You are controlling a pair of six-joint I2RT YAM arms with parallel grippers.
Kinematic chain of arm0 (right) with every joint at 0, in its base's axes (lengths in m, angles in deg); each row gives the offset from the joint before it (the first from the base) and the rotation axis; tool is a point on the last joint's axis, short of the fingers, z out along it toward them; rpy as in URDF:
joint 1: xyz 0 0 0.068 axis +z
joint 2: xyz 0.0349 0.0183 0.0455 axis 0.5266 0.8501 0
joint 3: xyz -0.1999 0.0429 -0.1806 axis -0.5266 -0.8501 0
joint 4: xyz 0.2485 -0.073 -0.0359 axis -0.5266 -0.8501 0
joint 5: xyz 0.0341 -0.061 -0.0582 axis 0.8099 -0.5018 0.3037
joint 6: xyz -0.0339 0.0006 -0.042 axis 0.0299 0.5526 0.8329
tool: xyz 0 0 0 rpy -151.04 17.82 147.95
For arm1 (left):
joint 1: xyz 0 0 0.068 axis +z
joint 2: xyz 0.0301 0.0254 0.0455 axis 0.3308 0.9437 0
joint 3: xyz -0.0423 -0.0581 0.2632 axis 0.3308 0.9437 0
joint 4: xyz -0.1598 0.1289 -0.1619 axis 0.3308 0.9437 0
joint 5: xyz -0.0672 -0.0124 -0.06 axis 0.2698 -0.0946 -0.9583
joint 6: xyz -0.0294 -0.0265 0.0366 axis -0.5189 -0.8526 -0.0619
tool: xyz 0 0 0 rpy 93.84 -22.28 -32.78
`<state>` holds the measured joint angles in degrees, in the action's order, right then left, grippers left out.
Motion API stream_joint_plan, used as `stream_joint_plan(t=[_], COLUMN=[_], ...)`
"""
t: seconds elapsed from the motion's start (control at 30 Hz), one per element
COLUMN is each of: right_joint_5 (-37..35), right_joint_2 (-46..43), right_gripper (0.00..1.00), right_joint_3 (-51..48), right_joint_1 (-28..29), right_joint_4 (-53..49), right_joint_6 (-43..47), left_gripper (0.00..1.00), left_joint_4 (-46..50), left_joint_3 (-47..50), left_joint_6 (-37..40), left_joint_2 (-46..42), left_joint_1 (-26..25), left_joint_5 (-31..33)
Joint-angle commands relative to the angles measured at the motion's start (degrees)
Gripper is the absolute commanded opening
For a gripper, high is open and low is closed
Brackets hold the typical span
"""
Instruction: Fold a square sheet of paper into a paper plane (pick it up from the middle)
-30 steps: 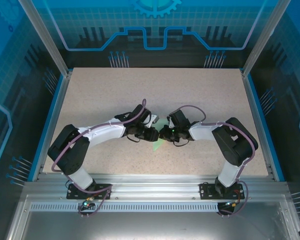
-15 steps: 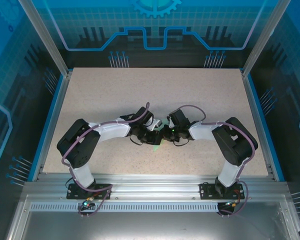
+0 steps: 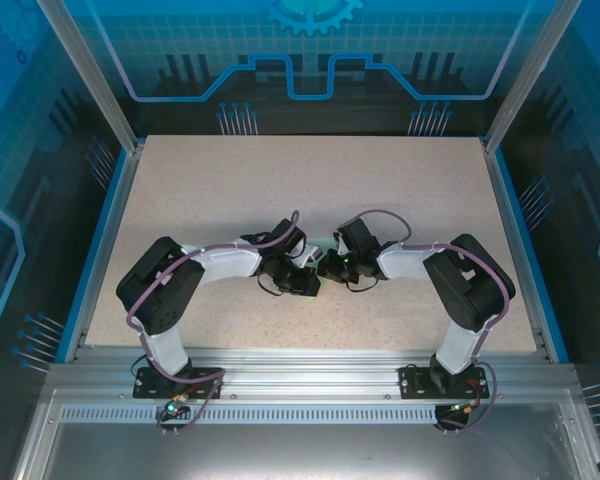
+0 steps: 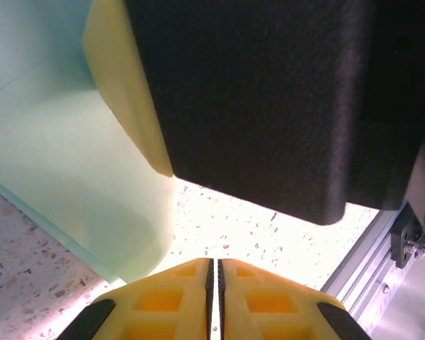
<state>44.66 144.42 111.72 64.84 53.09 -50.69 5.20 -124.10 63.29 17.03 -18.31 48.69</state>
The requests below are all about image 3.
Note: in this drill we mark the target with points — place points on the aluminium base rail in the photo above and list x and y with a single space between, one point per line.
305 370

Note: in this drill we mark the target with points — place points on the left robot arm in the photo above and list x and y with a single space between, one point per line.
160 290

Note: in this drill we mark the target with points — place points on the light green paper sheet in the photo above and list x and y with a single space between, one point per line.
325 245

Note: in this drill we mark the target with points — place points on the blue table side strip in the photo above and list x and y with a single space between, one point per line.
94 255
525 235

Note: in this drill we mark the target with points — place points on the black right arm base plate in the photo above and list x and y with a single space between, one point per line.
410 382

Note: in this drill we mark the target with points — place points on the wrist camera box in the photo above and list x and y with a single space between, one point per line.
338 246
310 255

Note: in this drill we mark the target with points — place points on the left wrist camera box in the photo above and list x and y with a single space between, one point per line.
310 255

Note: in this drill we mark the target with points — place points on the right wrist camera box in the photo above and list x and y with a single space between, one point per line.
338 246

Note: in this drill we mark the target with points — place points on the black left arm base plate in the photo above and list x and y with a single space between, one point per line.
142 387

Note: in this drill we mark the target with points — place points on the aluminium table side rail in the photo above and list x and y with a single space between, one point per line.
107 250
514 240

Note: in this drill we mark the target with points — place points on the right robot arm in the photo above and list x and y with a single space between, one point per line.
470 285

